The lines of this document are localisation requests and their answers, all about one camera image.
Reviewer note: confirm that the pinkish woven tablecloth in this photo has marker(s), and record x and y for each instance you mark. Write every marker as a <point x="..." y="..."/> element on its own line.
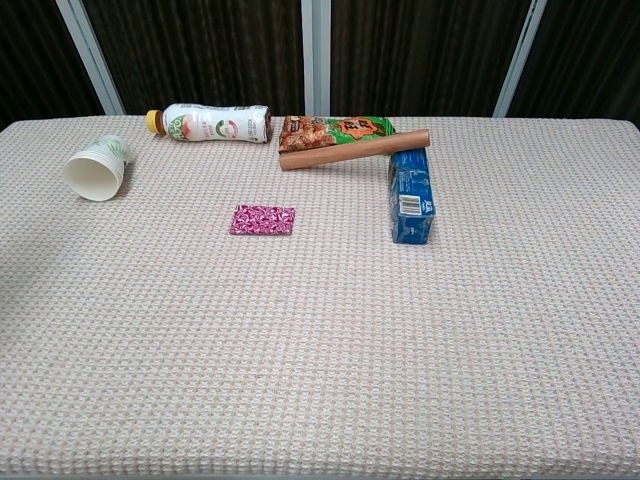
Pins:
<point x="320" y="350"/>

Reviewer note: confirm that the dark corrugated partition panel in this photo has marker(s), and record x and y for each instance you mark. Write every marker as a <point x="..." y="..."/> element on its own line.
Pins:
<point x="200" y="50"/>
<point x="35" y="50"/>
<point x="415" y="50"/>
<point x="590" y="50"/>

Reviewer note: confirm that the white paper cup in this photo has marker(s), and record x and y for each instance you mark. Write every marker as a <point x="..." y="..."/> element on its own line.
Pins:
<point x="95" y="175"/>

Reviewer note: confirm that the brown wooden rod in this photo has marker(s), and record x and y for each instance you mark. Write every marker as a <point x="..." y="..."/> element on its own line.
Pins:
<point x="350" y="151"/>

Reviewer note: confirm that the blue carton box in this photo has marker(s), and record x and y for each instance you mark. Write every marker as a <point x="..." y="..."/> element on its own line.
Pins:
<point x="412" y="225"/>

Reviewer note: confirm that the white partition post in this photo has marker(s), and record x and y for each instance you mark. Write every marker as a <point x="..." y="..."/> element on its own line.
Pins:
<point x="520" y="55"/>
<point x="90" y="55"/>
<point x="316" y="50"/>

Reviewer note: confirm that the pink patterned square pouch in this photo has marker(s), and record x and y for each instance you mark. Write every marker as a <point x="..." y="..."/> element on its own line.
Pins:
<point x="262" y="220"/>

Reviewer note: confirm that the green orange snack bag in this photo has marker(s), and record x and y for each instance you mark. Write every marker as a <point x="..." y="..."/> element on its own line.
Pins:
<point x="340" y="129"/>

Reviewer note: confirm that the white drink bottle yellow cap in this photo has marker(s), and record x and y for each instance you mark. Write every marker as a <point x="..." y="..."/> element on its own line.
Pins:
<point x="210" y="125"/>

